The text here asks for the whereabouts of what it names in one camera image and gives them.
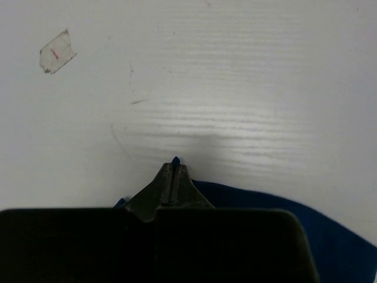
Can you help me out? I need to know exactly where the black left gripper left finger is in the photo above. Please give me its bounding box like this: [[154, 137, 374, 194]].
[[1, 163, 174, 282]]

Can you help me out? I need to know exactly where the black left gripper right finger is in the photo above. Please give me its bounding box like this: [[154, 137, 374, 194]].
[[171, 164, 319, 282]]

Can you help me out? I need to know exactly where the blue t shirt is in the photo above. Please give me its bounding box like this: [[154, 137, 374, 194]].
[[113, 156, 377, 283]]

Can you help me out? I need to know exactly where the white tape piece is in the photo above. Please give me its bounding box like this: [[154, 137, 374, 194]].
[[39, 29, 77, 74]]

